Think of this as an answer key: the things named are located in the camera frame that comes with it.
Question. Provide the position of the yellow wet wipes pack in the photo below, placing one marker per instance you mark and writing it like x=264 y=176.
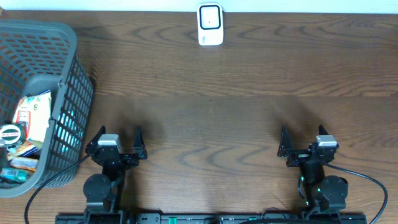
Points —
x=34 y=113

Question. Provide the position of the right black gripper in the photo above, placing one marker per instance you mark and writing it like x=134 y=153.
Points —
x=286 y=149

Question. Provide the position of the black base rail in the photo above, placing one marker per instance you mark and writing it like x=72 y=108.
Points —
x=156 y=218

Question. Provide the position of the grey plastic basket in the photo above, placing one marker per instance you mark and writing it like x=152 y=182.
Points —
x=38 y=56

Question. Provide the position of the teal tissue pack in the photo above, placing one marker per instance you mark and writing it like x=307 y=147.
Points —
x=15 y=175

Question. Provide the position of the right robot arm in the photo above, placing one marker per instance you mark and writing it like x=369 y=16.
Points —
x=324 y=193

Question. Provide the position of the white barcode scanner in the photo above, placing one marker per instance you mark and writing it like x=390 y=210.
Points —
x=210 y=24

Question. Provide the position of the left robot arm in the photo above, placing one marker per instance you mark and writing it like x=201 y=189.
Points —
x=103 y=191

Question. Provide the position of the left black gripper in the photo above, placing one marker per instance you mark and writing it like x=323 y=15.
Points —
x=142 y=153

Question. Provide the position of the orange tissue pack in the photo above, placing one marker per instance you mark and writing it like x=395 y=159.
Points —
x=25 y=163

